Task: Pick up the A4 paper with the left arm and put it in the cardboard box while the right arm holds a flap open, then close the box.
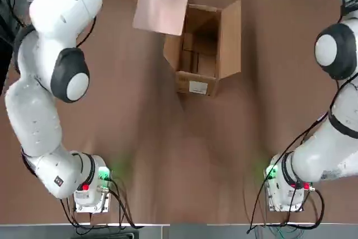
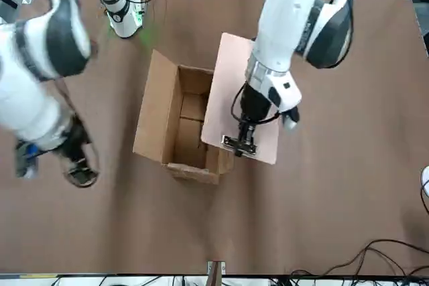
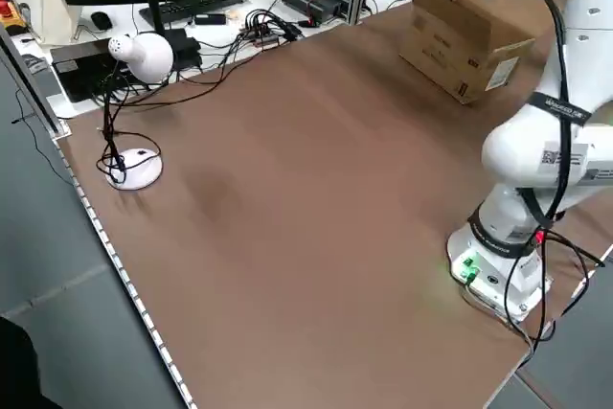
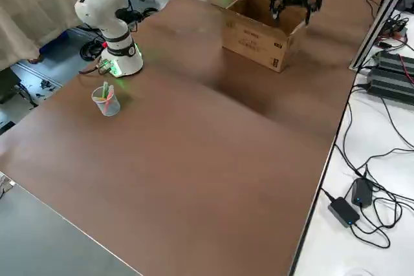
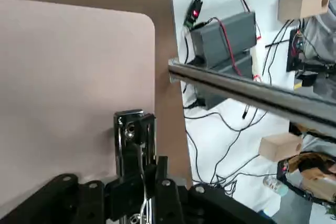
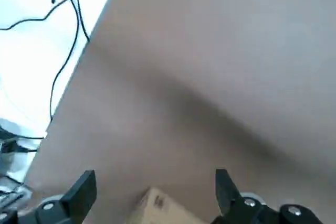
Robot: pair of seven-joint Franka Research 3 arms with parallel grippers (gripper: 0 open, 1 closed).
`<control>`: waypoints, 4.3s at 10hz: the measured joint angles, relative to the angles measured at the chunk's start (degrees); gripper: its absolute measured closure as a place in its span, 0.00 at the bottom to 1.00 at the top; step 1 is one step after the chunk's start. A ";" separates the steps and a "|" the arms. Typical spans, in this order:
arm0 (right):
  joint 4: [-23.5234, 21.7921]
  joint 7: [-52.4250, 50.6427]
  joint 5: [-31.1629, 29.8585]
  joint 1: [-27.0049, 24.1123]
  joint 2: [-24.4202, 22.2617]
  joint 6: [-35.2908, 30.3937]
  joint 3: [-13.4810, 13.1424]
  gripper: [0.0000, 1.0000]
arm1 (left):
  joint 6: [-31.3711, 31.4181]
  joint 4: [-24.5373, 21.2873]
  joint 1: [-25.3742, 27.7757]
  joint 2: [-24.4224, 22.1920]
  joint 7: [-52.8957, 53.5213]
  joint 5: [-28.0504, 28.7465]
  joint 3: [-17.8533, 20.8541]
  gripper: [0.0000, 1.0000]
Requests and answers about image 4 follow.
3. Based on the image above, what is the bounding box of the brown cardboard box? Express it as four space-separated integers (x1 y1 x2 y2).
211 0 309 74

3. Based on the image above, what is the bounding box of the pink pen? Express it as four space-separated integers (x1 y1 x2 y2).
105 85 114 112

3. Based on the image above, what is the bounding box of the aluminium frame post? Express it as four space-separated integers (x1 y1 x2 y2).
347 0 414 72

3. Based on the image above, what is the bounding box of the beige curtain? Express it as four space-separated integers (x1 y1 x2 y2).
0 0 85 72

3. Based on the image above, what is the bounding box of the black cable coil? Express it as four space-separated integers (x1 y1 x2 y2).
79 35 108 63

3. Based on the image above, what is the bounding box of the clear plastic cup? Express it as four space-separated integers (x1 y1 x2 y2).
91 83 122 117

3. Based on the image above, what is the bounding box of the black usb hub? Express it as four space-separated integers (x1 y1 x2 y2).
376 10 410 51

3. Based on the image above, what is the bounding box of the ribbed black power brick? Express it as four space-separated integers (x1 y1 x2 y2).
371 50 414 75
366 65 414 106

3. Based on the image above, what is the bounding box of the black power adapter block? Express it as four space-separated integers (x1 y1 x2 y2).
351 177 375 208

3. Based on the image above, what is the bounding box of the flat black power adapter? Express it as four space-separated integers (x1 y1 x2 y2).
328 196 361 227

